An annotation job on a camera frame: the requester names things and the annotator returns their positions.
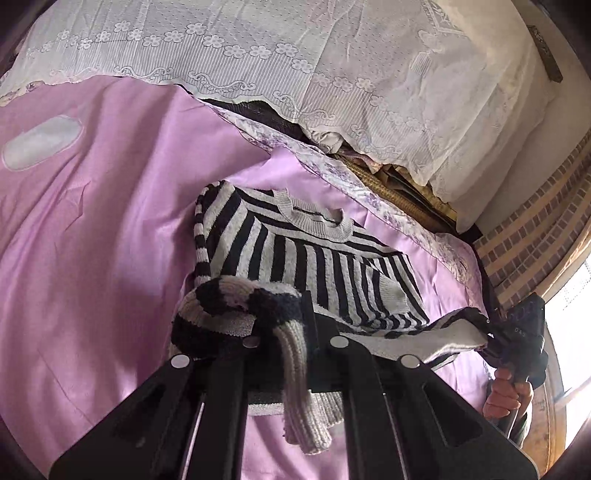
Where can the black grey striped sweater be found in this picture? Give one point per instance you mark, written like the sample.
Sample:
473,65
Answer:
262,255

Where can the pink satin bedspread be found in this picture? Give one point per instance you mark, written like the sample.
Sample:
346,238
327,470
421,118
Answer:
98,185

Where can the person's right hand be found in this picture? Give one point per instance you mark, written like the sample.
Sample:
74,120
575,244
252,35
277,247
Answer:
507,396

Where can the brick pattern curtain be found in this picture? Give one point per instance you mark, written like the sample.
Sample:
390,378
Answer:
534,248

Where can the framed picture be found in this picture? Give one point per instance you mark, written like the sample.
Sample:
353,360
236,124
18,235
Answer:
550,64

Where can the brown woven mat stack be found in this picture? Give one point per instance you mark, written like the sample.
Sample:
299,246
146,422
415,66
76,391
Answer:
394,184

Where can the white lace cover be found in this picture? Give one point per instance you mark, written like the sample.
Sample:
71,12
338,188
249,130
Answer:
448,90

